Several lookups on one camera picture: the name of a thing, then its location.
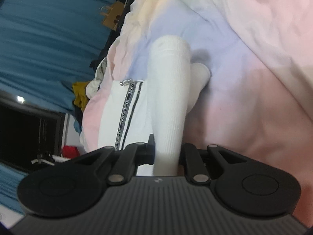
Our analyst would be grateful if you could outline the white pants with black stripe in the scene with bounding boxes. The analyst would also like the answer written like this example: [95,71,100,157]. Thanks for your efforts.
[97,78,157,177]

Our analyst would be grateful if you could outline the white knit garment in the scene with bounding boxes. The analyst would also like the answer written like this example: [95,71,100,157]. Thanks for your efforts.
[147,35,211,177]

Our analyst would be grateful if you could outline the red cloth item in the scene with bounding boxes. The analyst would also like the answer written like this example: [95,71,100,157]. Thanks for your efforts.
[61,145,80,159]

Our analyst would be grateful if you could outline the silver tripod stand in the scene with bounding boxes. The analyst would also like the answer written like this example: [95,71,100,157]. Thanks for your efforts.
[31,154,69,166]

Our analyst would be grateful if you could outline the blue left curtain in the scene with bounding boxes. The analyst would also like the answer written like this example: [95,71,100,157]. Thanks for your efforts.
[0,164,28,215]

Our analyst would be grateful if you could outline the blue curtain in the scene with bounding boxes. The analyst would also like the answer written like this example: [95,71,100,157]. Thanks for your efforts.
[0,0,117,116]
[0,164,28,215]

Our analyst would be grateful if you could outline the mustard yellow garment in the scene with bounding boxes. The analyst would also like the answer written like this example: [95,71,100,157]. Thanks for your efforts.
[72,81,90,112]

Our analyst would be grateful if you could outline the cream crumpled garment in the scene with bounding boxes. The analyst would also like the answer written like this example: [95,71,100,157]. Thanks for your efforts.
[85,57,107,99]

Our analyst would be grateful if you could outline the pastel pink blue duvet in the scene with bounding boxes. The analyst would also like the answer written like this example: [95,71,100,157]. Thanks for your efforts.
[81,0,312,225]

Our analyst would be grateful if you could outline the blue right curtain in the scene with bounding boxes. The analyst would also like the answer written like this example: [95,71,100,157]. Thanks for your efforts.
[0,0,117,116]

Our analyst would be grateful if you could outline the brown paper bag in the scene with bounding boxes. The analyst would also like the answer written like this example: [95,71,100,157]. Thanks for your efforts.
[99,1,125,31]

